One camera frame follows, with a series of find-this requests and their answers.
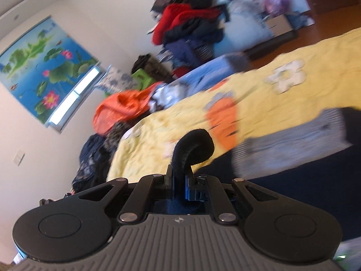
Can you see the blue crumpled clothes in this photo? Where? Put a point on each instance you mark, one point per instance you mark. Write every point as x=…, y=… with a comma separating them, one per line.
x=301, y=21

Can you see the blue white patterned pillow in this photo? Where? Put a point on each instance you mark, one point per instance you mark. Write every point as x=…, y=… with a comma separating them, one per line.
x=117, y=80

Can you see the pale blue bundle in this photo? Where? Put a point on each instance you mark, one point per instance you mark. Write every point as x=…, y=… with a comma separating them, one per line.
x=248, y=25

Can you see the orange cloth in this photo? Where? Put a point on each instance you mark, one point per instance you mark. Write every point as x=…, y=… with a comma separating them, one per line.
x=121, y=107

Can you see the white grey crumpled cloth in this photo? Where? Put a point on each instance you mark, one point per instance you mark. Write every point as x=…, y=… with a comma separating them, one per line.
x=169, y=97

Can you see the yellow printed bedspread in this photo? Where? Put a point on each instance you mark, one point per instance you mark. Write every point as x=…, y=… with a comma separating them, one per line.
x=268, y=98

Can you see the light blue blanket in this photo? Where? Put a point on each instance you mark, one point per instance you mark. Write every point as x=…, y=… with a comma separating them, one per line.
x=208, y=70

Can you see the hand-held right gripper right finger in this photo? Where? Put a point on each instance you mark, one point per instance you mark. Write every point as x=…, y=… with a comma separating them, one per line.
x=188, y=189

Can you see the grey sock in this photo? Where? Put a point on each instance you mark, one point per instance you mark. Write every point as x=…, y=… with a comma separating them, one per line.
x=296, y=141

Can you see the white wall switch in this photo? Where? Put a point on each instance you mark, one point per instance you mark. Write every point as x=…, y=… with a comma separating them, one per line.
x=19, y=158

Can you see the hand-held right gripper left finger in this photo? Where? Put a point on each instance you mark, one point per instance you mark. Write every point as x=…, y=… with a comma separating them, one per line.
x=168, y=187

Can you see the dark patterned clothes heap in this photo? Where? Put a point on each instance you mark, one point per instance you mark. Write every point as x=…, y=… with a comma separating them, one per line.
x=93, y=158

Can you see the pile of clothes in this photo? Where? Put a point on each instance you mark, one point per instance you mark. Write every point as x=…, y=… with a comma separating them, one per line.
x=186, y=19

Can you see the dark navy cloth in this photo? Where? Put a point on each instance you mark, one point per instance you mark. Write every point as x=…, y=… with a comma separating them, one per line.
x=296, y=192

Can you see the dark navy sock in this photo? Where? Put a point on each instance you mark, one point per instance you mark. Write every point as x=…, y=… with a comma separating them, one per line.
x=194, y=144

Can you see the dark brown cloth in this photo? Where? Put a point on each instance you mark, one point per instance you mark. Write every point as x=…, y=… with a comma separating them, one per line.
x=153, y=65

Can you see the lotus pond roller blind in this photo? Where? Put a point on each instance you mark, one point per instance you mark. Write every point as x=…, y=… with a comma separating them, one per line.
x=42, y=62

